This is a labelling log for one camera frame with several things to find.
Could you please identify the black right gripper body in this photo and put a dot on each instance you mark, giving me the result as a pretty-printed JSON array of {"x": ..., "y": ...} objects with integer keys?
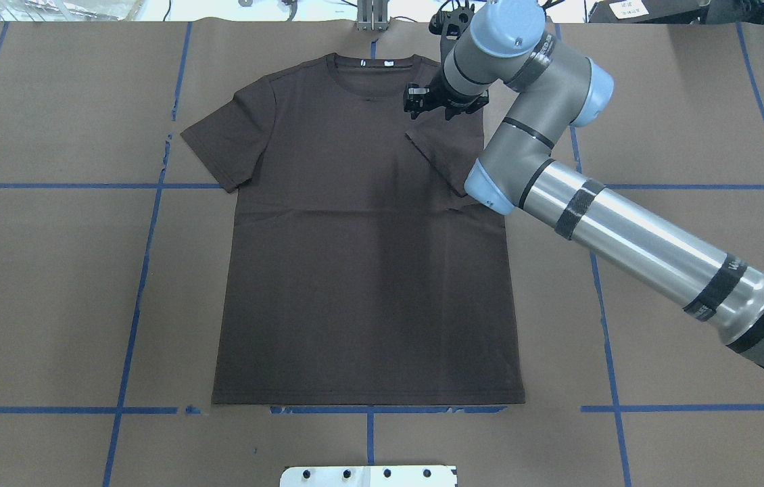
[{"x": 448, "y": 100}]

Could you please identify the dark brown t-shirt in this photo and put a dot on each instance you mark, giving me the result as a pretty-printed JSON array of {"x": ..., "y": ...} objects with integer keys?
[{"x": 360, "y": 271}]

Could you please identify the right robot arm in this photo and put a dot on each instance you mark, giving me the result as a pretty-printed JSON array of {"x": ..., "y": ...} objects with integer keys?
[{"x": 558, "y": 87}]

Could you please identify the aluminium frame post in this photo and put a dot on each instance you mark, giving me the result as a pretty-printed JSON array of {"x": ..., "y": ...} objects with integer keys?
[{"x": 372, "y": 15}]

